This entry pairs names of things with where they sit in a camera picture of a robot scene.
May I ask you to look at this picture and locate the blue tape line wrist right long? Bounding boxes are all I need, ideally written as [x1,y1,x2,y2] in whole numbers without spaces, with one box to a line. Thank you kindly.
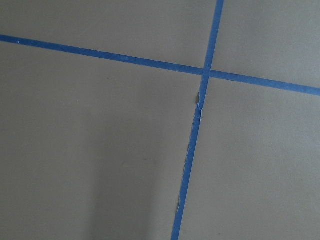
[0,34,320,96]

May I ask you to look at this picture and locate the blue tape line wrist right cross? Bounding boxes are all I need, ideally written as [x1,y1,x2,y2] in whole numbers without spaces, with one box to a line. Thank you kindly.
[170,0,224,240]

